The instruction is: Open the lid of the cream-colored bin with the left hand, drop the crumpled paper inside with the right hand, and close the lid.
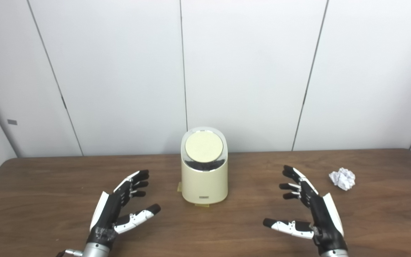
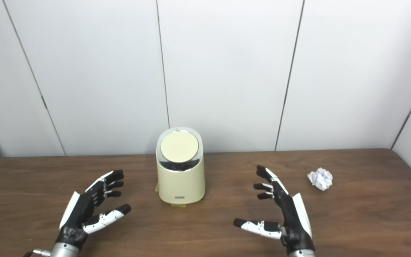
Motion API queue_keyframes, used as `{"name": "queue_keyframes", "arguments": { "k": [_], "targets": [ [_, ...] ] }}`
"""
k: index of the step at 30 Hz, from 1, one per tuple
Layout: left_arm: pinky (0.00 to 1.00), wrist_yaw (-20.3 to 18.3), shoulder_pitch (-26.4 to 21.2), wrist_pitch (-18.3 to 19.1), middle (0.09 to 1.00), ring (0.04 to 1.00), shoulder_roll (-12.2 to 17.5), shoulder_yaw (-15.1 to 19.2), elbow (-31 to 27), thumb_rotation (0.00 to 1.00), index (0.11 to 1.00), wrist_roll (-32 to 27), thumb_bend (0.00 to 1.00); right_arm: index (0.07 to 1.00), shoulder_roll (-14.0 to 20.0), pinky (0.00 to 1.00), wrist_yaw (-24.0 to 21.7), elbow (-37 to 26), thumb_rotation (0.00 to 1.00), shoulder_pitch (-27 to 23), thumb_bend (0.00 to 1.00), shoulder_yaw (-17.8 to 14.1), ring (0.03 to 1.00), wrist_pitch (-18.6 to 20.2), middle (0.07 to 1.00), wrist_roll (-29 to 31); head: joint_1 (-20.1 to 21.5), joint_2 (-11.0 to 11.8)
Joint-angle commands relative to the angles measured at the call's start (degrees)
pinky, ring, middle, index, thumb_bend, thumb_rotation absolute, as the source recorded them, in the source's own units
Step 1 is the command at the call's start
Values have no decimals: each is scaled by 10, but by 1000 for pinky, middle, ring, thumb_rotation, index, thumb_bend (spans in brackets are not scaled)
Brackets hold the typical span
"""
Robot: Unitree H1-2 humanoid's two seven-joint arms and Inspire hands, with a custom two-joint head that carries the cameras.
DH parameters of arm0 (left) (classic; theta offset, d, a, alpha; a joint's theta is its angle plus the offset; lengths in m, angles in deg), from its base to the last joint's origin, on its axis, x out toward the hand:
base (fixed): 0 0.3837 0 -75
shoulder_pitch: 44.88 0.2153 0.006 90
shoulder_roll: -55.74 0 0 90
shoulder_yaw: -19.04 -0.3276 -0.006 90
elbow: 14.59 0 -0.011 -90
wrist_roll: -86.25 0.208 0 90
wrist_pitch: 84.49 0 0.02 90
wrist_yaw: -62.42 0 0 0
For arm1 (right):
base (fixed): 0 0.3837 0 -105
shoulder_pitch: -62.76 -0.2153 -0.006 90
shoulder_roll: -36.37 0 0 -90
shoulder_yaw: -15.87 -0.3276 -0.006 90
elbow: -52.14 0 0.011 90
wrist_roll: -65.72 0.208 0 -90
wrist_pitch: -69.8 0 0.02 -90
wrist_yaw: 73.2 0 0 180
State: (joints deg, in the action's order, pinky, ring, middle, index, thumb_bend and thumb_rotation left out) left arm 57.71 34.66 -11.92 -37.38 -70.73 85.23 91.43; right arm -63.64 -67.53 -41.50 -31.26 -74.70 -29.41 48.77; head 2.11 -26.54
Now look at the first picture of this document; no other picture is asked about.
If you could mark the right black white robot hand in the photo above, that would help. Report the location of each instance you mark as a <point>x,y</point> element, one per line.
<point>321,214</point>

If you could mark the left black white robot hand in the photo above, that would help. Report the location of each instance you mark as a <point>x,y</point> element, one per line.
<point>106,210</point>

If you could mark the white paper ball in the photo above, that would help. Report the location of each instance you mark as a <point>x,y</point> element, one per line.
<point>342,179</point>

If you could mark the cream-colored round bin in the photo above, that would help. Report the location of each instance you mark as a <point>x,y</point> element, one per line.
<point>204,185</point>

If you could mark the cream round bin lid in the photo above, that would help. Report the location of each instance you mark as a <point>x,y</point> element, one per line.
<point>204,146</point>

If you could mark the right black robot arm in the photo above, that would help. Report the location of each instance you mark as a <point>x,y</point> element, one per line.
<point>334,253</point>

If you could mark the small grey wall label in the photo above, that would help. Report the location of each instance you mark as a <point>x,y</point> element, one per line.
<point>12,122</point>

